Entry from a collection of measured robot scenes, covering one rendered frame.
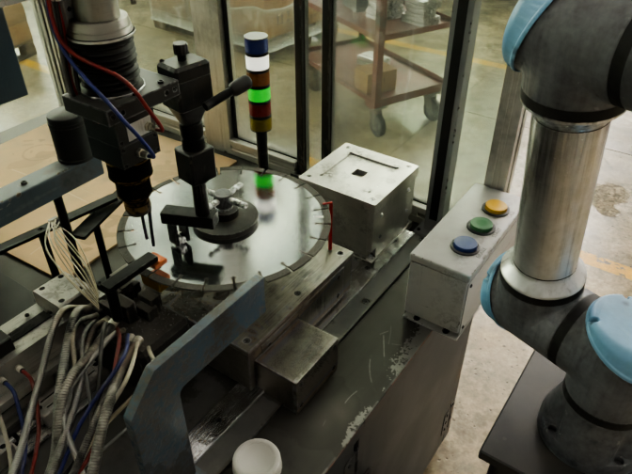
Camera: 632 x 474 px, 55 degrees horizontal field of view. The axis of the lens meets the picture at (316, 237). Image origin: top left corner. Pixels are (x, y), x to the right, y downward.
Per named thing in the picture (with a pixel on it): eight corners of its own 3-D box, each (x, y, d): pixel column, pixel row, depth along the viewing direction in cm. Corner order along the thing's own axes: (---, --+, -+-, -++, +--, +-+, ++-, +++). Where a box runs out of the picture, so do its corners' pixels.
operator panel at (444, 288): (464, 242, 130) (475, 181, 121) (513, 260, 125) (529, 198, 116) (402, 317, 112) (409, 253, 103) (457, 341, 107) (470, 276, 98)
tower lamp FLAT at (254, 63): (256, 61, 120) (255, 46, 118) (274, 66, 118) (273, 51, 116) (241, 69, 117) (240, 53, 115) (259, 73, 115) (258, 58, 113)
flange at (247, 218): (180, 232, 99) (178, 220, 97) (209, 197, 107) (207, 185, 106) (244, 244, 96) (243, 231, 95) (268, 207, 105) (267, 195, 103)
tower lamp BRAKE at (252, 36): (255, 45, 118) (254, 30, 116) (273, 50, 116) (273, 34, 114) (240, 52, 115) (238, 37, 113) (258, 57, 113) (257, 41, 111)
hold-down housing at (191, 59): (202, 167, 92) (186, 33, 80) (223, 179, 89) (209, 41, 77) (172, 181, 89) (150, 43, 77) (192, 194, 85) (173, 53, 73)
